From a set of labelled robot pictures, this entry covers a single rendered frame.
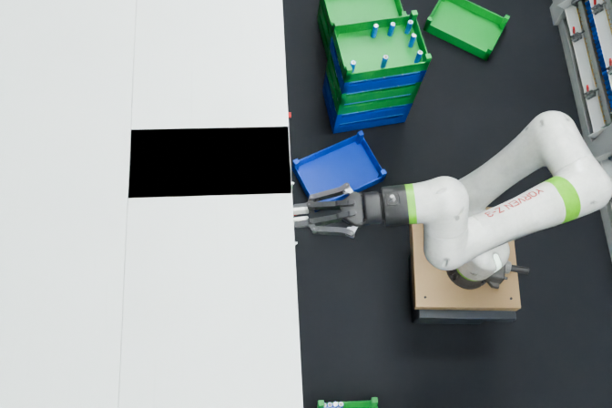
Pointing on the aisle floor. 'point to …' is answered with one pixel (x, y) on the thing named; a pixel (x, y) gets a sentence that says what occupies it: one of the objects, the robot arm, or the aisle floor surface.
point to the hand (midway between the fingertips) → (293, 216)
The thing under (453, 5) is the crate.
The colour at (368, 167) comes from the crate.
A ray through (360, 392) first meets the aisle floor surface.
